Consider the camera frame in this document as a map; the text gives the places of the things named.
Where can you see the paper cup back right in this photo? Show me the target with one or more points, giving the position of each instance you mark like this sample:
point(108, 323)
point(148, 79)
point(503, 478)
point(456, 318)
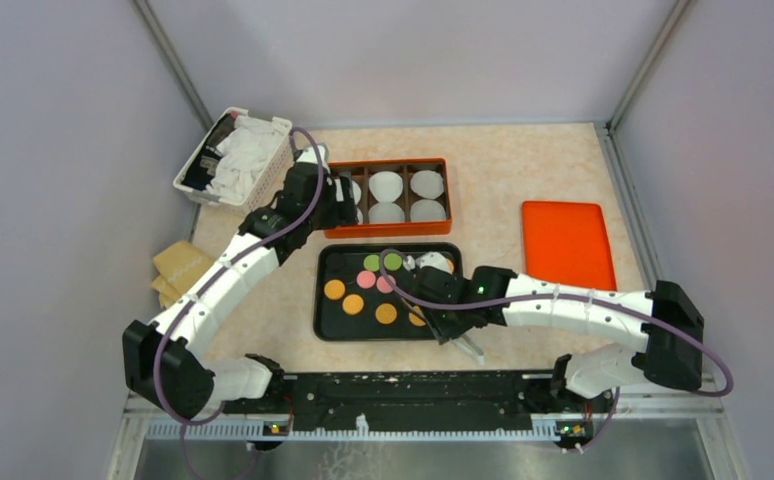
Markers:
point(427, 184)

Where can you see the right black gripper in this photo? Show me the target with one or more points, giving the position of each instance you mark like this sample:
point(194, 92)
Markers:
point(444, 331)

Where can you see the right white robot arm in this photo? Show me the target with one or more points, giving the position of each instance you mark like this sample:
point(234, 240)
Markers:
point(653, 336)

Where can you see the yellow sponge cloth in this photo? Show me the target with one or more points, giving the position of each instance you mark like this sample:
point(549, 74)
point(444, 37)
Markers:
point(178, 267)

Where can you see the paper cup front middle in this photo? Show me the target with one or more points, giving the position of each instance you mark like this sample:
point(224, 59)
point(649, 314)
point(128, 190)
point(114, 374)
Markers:
point(386, 213)

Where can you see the white plastic basket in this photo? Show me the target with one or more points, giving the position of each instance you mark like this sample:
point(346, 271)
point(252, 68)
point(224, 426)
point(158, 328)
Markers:
point(195, 175)

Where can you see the orange box lid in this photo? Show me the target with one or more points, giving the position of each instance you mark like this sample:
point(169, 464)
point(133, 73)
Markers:
point(567, 243)

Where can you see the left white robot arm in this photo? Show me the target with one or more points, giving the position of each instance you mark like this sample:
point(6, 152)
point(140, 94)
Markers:
point(162, 356)

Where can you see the paper cup back middle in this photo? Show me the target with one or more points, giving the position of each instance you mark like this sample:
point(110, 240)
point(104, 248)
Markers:
point(386, 186)

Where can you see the paper cup back left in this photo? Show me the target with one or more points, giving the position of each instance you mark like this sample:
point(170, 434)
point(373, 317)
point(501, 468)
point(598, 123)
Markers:
point(357, 192)

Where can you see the green cookie top left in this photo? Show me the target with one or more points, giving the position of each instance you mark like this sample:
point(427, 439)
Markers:
point(372, 263)

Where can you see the green cookie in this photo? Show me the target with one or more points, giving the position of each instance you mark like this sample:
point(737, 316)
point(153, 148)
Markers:
point(372, 263)
point(393, 262)

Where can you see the black cookie tray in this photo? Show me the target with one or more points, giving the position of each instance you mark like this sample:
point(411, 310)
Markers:
point(343, 262)

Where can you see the metal tongs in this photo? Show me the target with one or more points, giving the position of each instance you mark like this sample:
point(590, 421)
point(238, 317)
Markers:
point(466, 345)

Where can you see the orange cookie box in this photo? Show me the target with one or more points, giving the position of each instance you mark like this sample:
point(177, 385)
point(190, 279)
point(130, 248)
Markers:
point(361, 171)

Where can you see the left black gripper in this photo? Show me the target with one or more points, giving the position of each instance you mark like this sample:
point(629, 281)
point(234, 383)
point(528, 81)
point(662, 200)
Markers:
point(343, 212)

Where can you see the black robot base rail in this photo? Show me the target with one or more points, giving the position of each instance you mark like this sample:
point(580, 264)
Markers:
point(501, 405)

